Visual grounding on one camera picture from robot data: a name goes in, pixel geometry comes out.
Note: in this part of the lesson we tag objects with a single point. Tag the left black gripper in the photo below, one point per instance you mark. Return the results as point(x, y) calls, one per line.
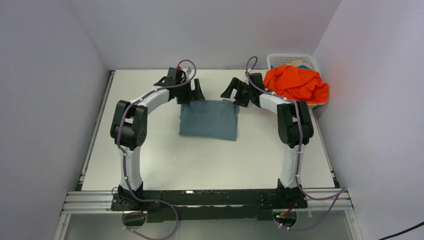
point(193, 95)

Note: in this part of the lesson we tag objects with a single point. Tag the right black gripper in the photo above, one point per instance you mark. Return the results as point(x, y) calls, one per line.
point(237, 84)

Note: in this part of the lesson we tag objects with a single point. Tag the grey-blue t shirt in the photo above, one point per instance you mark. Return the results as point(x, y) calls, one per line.
point(216, 119)

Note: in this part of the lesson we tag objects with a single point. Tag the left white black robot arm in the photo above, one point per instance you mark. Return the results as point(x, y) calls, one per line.
point(130, 125)

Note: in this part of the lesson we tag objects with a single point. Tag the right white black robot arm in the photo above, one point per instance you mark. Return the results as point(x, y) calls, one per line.
point(294, 127)

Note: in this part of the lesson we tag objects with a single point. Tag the white plastic laundry basket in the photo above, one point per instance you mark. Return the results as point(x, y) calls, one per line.
point(279, 59)

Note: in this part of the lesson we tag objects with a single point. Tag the orange t shirt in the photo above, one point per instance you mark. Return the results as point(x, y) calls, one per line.
point(297, 83)

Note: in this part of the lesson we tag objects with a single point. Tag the tan item in basket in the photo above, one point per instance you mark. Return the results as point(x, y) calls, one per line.
point(299, 62)

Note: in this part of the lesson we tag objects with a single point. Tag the blue garment in basket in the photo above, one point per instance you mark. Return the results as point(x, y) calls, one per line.
point(304, 67)

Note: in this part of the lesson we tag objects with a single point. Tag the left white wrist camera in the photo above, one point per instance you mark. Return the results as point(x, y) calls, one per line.
point(187, 72)

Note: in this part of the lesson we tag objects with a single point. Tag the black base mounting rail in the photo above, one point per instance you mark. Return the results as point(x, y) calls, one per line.
point(165, 211)

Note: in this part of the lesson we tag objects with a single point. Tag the aluminium frame rail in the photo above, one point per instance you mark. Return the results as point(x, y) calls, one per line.
point(107, 201)

